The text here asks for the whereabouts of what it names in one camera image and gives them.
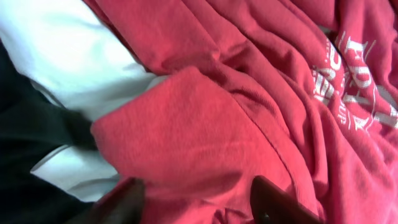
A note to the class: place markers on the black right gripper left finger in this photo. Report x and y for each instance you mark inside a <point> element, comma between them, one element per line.
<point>122,206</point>

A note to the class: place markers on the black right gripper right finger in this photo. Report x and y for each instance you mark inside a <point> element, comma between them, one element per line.
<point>271,205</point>

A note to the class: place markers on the red orange t-shirt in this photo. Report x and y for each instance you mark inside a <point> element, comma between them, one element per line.
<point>303,93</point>

